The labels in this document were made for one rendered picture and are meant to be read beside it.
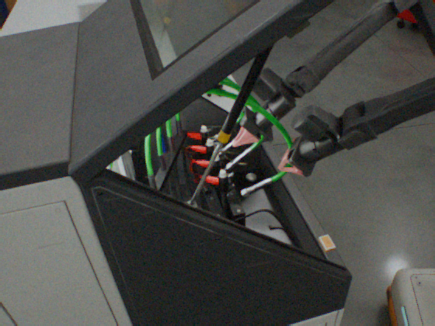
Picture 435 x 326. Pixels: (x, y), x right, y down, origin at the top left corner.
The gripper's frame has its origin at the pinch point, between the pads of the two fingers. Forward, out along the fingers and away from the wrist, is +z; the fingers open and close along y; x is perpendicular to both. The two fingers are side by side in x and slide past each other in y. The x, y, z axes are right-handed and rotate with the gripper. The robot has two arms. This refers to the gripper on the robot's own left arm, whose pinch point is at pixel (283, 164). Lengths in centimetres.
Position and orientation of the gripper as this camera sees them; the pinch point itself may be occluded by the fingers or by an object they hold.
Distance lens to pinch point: 107.5
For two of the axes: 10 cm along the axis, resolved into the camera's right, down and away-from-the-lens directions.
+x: 7.5, 6.2, 2.4
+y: -4.4, 7.3, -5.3
